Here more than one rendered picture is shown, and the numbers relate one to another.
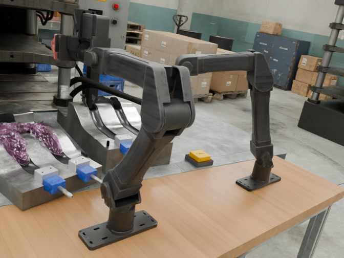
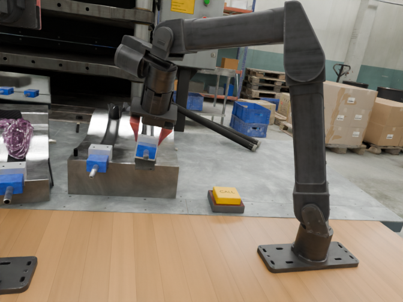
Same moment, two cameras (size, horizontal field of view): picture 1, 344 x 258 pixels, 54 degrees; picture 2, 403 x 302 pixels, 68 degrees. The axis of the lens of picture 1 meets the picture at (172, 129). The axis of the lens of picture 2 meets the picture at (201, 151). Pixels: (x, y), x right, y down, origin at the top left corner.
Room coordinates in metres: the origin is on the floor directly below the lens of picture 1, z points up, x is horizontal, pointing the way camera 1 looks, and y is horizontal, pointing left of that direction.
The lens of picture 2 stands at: (0.57, -0.36, 1.17)
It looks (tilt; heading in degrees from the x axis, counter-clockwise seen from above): 19 degrees down; 27
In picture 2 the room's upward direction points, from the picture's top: 8 degrees clockwise
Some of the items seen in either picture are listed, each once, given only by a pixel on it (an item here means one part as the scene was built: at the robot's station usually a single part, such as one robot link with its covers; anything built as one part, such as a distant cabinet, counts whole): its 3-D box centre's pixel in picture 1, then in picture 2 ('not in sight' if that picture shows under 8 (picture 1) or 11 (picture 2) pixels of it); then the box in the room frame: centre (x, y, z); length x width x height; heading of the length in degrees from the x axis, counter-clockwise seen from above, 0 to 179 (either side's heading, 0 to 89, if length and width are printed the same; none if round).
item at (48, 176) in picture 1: (56, 186); not in sight; (0.78, 0.28, 0.86); 0.13 x 0.05 x 0.05; 55
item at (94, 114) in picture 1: (110, 115); (129, 126); (1.24, 0.24, 0.92); 0.35 x 0.16 x 0.09; 38
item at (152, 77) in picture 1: (134, 84); not in sight; (0.73, 0.10, 1.17); 0.30 x 0.09 x 0.12; 43
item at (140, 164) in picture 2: not in sight; (144, 168); (1.11, 0.07, 0.87); 0.05 x 0.05 x 0.04; 38
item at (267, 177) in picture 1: (261, 171); (312, 241); (1.13, -0.35, 0.84); 0.20 x 0.07 x 0.08; 133
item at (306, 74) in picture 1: (316, 78); not in sight; (7.35, -2.85, 0.42); 0.86 x 0.33 x 0.83; 38
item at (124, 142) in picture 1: (129, 150); (96, 165); (1.01, 0.12, 0.89); 0.13 x 0.05 x 0.05; 38
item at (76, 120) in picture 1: (110, 125); (132, 139); (1.26, 0.24, 0.87); 0.50 x 0.26 x 0.14; 38
